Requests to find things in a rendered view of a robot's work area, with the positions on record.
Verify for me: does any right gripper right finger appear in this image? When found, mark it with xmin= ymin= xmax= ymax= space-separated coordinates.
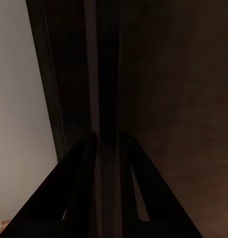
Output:
xmin=119 ymin=132 xmax=203 ymax=238

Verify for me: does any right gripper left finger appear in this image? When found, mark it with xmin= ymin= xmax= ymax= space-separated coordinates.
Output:
xmin=0 ymin=132 xmax=97 ymax=238

